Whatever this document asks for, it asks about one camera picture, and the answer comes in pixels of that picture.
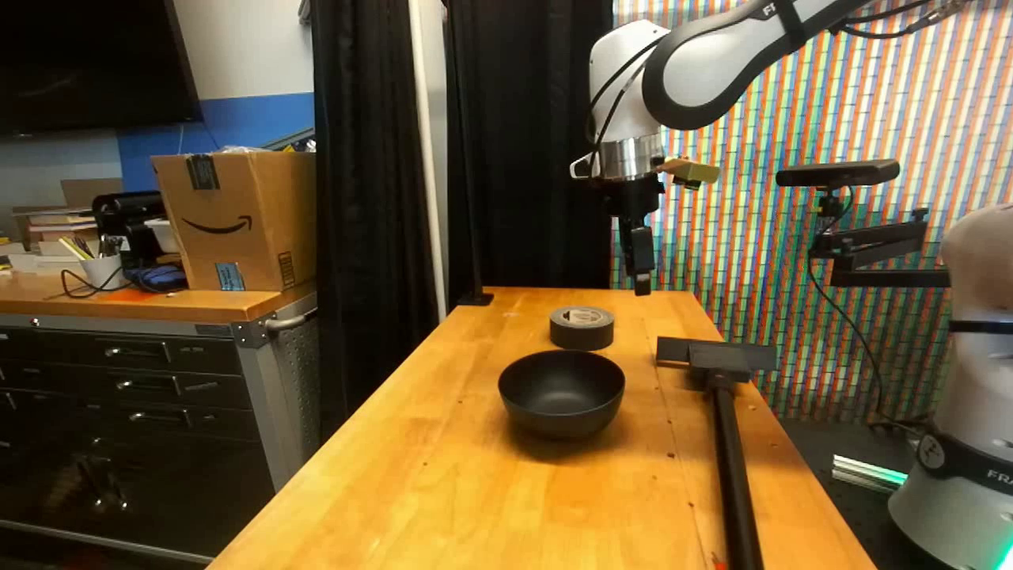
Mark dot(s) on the black stereo camera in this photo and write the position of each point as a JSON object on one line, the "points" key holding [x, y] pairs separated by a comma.
{"points": [[840, 176]]}

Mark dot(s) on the grey tape roll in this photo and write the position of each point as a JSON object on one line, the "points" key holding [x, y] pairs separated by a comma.
{"points": [[581, 328]]}

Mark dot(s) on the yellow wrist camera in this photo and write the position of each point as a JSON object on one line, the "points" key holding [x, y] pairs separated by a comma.
{"points": [[689, 171]]}

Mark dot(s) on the black curtain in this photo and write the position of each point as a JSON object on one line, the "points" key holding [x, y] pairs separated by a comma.
{"points": [[518, 107]]}

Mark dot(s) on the black monitor screen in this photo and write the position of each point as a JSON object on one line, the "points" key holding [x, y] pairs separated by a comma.
{"points": [[92, 63]]}

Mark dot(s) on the black bowl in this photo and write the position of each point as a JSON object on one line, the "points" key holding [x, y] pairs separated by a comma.
{"points": [[560, 392]]}

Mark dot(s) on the black device on workbench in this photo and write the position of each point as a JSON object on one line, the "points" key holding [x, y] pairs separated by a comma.
{"points": [[124, 230]]}

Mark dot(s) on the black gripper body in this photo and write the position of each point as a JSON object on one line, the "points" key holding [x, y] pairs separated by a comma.
{"points": [[630, 201]]}

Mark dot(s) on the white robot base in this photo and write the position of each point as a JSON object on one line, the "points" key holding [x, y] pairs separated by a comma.
{"points": [[957, 500]]}

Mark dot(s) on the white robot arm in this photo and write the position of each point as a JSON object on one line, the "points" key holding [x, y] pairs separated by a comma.
{"points": [[645, 77]]}

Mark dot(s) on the grey metal cabinet workbench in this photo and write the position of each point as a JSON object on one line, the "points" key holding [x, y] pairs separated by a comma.
{"points": [[150, 421]]}

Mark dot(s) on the cardboard amazon box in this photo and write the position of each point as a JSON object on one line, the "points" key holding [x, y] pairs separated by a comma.
{"points": [[242, 218]]}

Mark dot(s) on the black camera stand pole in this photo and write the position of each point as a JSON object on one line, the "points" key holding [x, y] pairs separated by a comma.
{"points": [[721, 369]]}

